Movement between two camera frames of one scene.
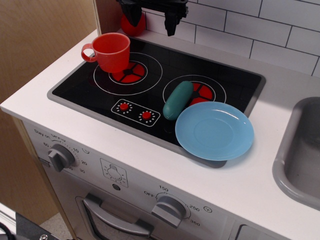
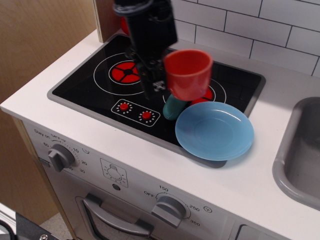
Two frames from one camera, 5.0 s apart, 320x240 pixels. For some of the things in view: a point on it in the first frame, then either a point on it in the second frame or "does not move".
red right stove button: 146,115 does not move
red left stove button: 124,107 does not move
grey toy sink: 296,164 does not move
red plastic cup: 112,52 to 189,73
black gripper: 133,10 to 152,29
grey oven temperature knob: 170,210 does not move
